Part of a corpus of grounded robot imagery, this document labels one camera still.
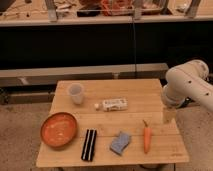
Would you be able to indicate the orange bowl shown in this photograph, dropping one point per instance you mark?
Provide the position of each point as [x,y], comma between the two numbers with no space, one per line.
[58,129]

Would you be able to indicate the white plastic bottle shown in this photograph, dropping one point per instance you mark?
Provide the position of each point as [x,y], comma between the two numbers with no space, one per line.
[107,105]

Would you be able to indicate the wooden table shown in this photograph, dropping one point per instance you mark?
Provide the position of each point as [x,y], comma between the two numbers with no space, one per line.
[144,104]

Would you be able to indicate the metal shelf frame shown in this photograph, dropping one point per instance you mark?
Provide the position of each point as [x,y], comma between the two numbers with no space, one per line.
[87,12]

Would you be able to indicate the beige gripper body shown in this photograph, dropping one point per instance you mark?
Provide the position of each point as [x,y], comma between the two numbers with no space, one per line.
[168,115]

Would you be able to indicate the blue sponge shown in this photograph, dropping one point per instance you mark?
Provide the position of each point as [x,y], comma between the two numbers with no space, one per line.
[119,143]

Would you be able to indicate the black striped block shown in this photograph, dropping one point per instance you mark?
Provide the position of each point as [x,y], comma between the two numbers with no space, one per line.
[89,145]

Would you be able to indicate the long wooden bench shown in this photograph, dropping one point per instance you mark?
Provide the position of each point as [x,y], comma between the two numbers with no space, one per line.
[49,76]

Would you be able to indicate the orange carrot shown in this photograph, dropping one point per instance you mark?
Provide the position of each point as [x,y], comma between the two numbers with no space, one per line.
[147,137]

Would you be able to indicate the white ceramic cup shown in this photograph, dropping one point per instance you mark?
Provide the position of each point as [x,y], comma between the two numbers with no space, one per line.
[76,92]

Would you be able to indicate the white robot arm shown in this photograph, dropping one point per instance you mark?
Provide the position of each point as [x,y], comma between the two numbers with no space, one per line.
[186,82]

